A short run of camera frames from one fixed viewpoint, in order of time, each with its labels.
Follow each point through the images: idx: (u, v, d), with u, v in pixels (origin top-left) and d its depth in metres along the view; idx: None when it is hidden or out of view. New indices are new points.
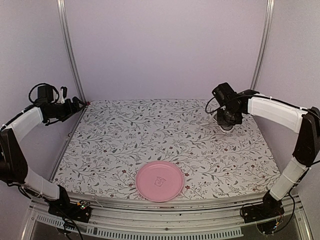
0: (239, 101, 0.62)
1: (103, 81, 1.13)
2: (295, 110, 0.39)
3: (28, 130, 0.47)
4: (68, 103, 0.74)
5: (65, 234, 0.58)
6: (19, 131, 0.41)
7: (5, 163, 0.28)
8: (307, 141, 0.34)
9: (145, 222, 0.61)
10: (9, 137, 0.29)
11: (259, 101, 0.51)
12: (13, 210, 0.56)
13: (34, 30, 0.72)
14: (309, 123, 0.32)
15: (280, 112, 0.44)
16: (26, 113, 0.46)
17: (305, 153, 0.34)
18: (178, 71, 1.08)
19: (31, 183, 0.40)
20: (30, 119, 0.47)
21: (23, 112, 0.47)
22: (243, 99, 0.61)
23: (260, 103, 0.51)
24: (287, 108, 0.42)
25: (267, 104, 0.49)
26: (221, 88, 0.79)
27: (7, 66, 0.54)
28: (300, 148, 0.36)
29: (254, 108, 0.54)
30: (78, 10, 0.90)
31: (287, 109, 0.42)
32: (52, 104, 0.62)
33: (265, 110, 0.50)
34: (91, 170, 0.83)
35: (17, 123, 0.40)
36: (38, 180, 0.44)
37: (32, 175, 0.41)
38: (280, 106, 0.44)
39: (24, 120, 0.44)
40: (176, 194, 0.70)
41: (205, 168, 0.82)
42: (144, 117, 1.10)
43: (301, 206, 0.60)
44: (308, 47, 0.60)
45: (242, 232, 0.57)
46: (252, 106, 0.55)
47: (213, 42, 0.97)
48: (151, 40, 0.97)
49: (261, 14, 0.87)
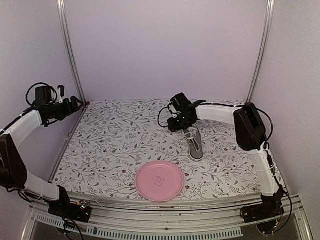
0: (189, 111, 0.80)
1: (103, 81, 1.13)
2: (229, 109, 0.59)
3: (26, 133, 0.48)
4: (66, 101, 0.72)
5: (66, 234, 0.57)
6: (16, 136, 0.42)
7: (4, 169, 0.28)
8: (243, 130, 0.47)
9: (145, 222, 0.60)
10: (7, 143, 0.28)
11: (203, 107, 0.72)
12: (14, 210, 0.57)
13: (33, 31, 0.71)
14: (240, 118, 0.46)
15: (220, 113, 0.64)
16: (24, 118, 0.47)
17: (247, 141, 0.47)
18: (178, 70, 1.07)
19: (31, 187, 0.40)
20: (28, 123, 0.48)
21: (22, 115, 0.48)
22: (193, 109, 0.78)
23: (203, 109, 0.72)
24: (224, 109, 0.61)
25: (209, 108, 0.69)
26: (178, 97, 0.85)
27: (7, 66, 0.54)
28: (242, 138, 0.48)
29: (201, 113, 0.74)
30: (77, 11, 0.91)
31: (224, 109, 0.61)
32: (50, 105, 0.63)
33: (210, 113, 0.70)
34: (91, 170, 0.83)
35: (15, 128, 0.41)
36: (36, 183, 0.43)
37: (31, 180, 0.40)
38: (219, 109, 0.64)
39: (22, 124, 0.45)
40: (176, 194, 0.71)
41: (205, 168, 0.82)
42: (144, 117, 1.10)
43: (301, 206, 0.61)
44: (307, 48, 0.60)
45: (242, 232, 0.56)
46: (199, 112, 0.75)
47: (213, 43, 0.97)
48: (151, 40, 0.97)
49: (261, 14, 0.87)
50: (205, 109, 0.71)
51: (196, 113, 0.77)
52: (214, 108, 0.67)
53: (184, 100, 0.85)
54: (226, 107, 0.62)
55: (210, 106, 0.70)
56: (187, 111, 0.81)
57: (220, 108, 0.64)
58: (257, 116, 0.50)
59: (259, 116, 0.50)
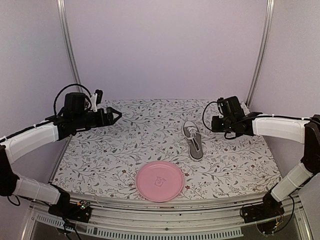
0: (244, 125, 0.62)
1: (103, 81, 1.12)
2: (297, 122, 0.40)
3: (32, 148, 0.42)
4: (101, 112, 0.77)
5: (66, 234, 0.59)
6: (17, 150, 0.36)
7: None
8: (315, 150, 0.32)
9: (144, 222, 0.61)
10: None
11: (262, 121, 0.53)
12: (14, 210, 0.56)
13: (33, 31, 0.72)
14: (311, 129, 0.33)
15: (282, 127, 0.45)
16: (38, 130, 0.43)
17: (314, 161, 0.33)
18: (178, 71, 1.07)
19: (23, 190, 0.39)
20: (39, 137, 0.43)
21: (36, 127, 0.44)
22: (248, 123, 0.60)
23: (262, 122, 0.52)
24: (289, 121, 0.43)
25: (269, 122, 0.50)
26: (230, 101, 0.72)
27: (7, 66, 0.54)
28: (309, 158, 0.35)
29: (260, 129, 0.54)
30: (77, 10, 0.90)
31: (288, 123, 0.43)
32: (72, 121, 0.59)
33: (271, 129, 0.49)
34: (91, 170, 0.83)
35: (17, 140, 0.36)
36: (30, 189, 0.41)
37: (28, 188, 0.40)
38: (281, 122, 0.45)
39: (26, 140, 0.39)
40: (176, 194, 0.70)
41: (205, 168, 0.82)
42: (144, 117, 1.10)
43: (301, 206, 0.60)
44: (307, 47, 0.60)
45: (242, 232, 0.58)
46: (256, 127, 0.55)
47: (213, 43, 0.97)
48: (151, 39, 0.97)
49: (262, 14, 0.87)
50: (267, 123, 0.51)
51: (252, 129, 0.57)
52: (276, 121, 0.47)
53: (239, 107, 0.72)
54: (292, 119, 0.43)
55: (270, 119, 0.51)
56: (240, 124, 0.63)
57: (283, 121, 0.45)
58: None
59: None
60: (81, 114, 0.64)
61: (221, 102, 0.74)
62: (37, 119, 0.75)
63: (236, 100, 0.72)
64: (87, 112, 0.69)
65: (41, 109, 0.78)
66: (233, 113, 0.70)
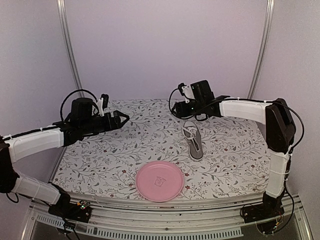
0: (211, 107, 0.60)
1: (102, 81, 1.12)
2: (260, 105, 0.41)
3: (35, 151, 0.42)
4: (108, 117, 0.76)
5: (66, 234, 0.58)
6: (21, 150, 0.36)
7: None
8: (276, 131, 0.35)
9: (144, 222, 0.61)
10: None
11: (229, 103, 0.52)
12: (14, 210, 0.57)
13: (33, 31, 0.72)
14: (272, 114, 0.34)
15: (247, 109, 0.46)
16: (44, 133, 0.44)
17: (276, 140, 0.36)
18: (178, 71, 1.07)
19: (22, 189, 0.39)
20: (43, 141, 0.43)
21: (42, 130, 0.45)
22: (216, 105, 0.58)
23: (230, 104, 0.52)
24: (253, 103, 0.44)
25: (236, 104, 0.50)
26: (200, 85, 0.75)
27: (7, 66, 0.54)
28: (270, 137, 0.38)
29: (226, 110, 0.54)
30: (77, 10, 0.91)
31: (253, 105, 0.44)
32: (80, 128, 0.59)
33: (238, 111, 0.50)
34: (91, 170, 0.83)
35: (22, 141, 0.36)
36: (29, 188, 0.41)
37: (28, 187, 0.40)
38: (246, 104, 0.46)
39: (30, 141, 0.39)
40: (176, 194, 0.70)
41: (205, 168, 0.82)
42: (144, 117, 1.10)
43: (301, 206, 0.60)
44: (307, 47, 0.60)
45: (242, 232, 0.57)
46: (223, 109, 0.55)
47: (213, 43, 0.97)
48: (151, 39, 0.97)
49: (262, 14, 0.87)
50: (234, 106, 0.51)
51: (219, 111, 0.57)
52: (242, 103, 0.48)
53: (209, 91, 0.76)
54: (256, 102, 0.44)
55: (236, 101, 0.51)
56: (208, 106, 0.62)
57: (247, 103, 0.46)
58: (286, 111, 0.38)
59: (288, 113, 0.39)
60: (88, 119, 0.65)
61: (192, 85, 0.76)
62: (37, 119, 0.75)
63: (207, 85, 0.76)
64: (94, 118, 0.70)
65: (41, 109, 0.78)
66: (203, 96, 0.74)
